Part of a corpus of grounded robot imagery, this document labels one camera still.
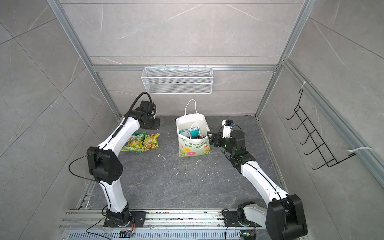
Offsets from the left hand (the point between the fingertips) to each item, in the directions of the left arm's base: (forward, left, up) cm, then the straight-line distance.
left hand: (156, 121), depth 91 cm
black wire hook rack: (-30, -78, +14) cm, 85 cm away
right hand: (-12, -33, +4) cm, 36 cm away
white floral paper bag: (-18, -20, -2) cm, 27 cm away
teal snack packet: (-4, -24, -8) cm, 26 cm away
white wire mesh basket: (+28, -11, +11) cm, 32 cm away
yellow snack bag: (-6, +6, -13) cm, 16 cm away
